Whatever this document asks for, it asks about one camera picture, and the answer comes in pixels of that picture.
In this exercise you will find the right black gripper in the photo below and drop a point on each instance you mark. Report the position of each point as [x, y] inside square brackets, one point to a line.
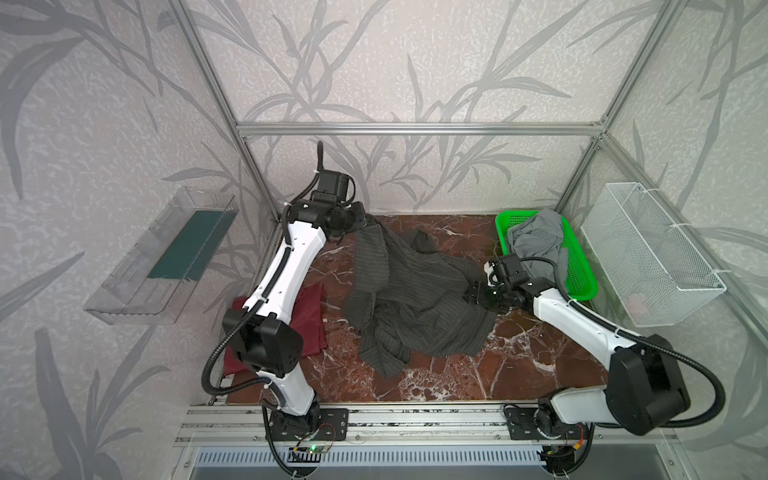
[480, 292]

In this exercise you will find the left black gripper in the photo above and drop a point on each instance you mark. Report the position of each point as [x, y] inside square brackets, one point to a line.
[352, 218]

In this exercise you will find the green plastic basket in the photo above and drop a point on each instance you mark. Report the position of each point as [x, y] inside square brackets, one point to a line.
[580, 282]

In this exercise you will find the dark grey striped shirt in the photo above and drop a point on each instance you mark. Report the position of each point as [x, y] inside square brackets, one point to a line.
[409, 297]

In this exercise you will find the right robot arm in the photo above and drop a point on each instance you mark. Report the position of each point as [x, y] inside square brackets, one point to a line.
[645, 388]

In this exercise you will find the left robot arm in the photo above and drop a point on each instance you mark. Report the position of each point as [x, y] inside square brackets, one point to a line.
[260, 335]

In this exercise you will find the light grey shirt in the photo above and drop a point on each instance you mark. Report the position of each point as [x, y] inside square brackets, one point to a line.
[541, 236]

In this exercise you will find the maroon folded shirt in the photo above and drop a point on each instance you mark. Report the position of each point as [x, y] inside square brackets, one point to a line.
[307, 321]

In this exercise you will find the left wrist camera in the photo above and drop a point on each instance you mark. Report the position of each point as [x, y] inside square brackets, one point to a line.
[332, 188]

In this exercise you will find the white wire wall basket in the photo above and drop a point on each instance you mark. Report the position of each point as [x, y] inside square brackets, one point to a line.
[655, 270]

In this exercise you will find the aluminium cage frame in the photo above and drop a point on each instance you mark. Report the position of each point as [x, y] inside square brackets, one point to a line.
[722, 69]

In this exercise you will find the clear plastic wall bin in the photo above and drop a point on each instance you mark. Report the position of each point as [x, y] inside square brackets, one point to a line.
[155, 280]

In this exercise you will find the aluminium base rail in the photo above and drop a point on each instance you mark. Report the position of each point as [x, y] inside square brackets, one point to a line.
[366, 424]

